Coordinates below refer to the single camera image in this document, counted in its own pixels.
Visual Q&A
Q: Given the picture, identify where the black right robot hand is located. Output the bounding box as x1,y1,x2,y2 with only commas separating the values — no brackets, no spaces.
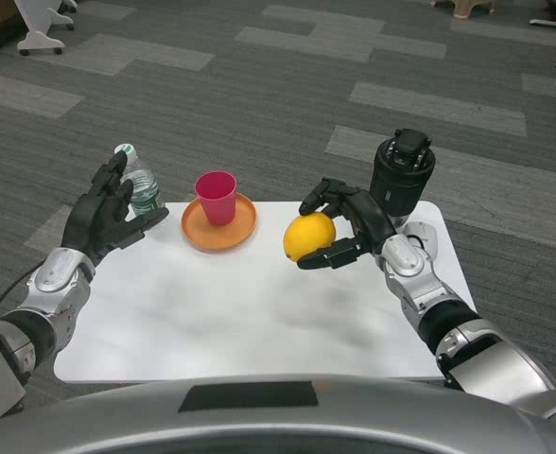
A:
297,177,398,271

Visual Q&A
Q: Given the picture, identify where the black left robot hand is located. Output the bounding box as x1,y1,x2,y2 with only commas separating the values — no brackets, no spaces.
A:
61,149,170,264

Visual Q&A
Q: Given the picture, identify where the yellow lemon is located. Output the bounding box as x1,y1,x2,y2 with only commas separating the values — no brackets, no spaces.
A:
283,212,339,263

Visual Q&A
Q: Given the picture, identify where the white computer mouse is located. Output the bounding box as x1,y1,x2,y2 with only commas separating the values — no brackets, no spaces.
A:
402,220,440,267

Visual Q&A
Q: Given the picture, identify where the clear plastic water bottle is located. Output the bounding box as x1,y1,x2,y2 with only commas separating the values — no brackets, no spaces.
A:
113,143,161,218

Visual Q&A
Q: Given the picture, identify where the orange round plate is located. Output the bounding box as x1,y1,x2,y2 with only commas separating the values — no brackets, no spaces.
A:
181,192,259,254

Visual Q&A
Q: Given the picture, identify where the red plastic cup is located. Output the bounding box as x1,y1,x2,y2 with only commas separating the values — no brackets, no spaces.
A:
194,171,238,226

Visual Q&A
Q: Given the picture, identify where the white stand foot with casters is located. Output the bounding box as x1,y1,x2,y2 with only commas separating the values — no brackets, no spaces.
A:
12,0,66,58
45,0,78,31

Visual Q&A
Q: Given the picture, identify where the silver robot chest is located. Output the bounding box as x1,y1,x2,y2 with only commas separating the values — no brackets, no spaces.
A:
0,375,556,454

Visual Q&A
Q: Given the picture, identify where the beige plastic stool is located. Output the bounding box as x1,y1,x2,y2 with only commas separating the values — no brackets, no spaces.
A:
431,0,496,20

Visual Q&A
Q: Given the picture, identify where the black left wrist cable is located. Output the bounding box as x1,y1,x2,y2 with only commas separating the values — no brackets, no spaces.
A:
0,268,41,325

